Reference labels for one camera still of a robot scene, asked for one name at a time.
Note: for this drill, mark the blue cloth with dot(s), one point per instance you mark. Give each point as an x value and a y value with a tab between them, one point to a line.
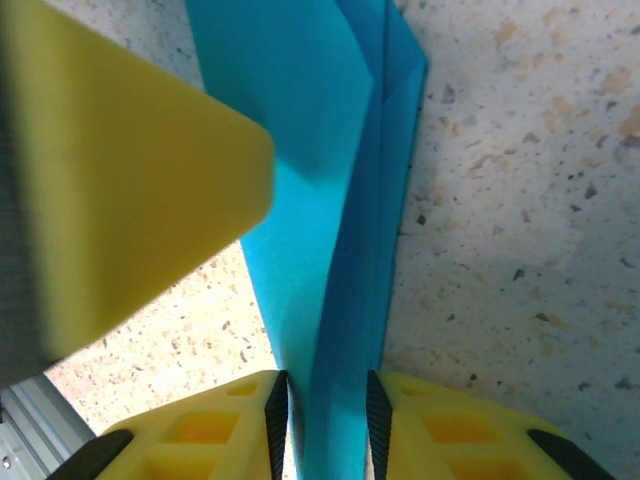
310	125

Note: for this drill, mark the long aluminium mounting rail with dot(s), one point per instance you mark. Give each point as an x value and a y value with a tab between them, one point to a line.
30	430

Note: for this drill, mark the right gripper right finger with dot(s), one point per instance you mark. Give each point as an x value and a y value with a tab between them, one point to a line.
450	440

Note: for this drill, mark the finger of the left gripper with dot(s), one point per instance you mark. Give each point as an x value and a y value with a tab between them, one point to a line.
125	175

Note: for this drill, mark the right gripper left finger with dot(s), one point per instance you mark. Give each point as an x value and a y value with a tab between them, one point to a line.
200	440

